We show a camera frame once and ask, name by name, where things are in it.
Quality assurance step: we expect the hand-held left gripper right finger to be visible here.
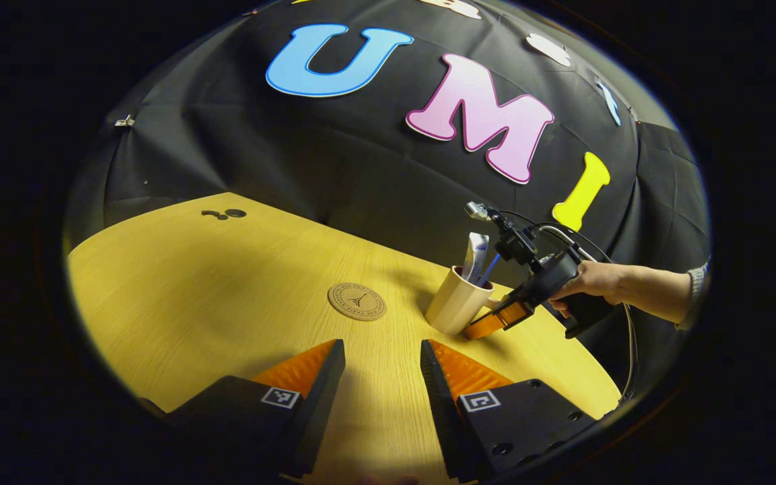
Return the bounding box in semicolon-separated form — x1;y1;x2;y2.
420;339;596;484

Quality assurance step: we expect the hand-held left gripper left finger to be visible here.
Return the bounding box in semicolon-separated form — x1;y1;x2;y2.
166;339;346;480

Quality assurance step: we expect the beige cup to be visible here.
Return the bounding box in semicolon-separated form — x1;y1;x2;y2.
426;266;500;336

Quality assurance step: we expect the white toothpaste tube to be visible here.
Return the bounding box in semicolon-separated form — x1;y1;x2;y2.
462;232;490;282

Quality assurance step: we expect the round wooden coaster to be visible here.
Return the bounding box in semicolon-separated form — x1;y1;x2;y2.
327;282;387;321

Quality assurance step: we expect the black backdrop cloth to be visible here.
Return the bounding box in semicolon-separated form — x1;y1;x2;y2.
65;0;711;398

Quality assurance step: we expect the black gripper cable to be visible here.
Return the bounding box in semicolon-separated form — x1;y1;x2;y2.
536;222;639;405

